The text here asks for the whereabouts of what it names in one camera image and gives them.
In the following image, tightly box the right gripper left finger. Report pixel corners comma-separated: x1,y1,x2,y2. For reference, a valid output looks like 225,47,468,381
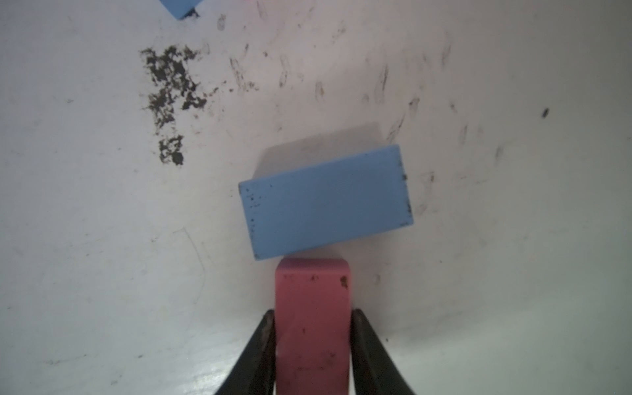
216,309,276,395

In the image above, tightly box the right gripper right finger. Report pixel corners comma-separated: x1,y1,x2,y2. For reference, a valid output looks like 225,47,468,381
351,309,415,395

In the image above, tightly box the pink block cluster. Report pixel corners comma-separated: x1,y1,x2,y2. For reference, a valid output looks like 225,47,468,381
274,258,352,394

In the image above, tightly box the blue block cluster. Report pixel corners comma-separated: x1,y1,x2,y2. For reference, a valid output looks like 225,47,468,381
239,145,414,260

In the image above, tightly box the blue block far right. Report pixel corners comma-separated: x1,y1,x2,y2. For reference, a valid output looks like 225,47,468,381
160,0,202,20

